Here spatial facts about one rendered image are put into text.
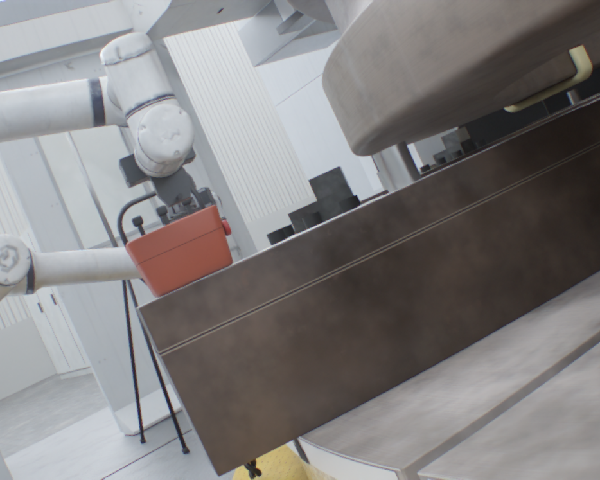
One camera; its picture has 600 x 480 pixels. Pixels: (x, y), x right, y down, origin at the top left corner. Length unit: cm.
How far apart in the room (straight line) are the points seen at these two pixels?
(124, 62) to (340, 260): 65
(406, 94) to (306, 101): 506
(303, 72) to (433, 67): 515
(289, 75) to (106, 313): 324
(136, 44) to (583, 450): 87
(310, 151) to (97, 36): 277
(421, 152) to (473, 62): 402
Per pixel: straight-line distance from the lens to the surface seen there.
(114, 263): 198
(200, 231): 153
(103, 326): 454
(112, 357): 454
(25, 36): 479
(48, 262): 194
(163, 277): 152
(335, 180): 273
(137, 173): 135
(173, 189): 132
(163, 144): 116
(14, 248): 175
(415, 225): 165
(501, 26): 148
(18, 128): 133
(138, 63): 120
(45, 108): 132
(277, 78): 709
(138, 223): 159
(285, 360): 155
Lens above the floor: 71
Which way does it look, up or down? level
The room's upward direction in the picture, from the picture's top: 24 degrees counter-clockwise
